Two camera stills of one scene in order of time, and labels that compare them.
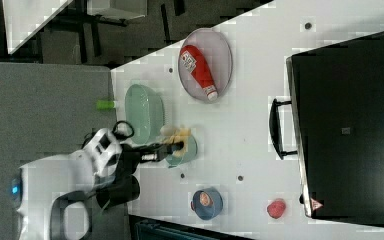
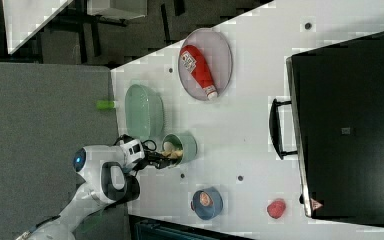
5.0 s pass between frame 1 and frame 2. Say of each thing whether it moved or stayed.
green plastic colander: stayed
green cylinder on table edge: stayed
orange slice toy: stayed
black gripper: moved
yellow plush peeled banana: moved
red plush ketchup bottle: stayed
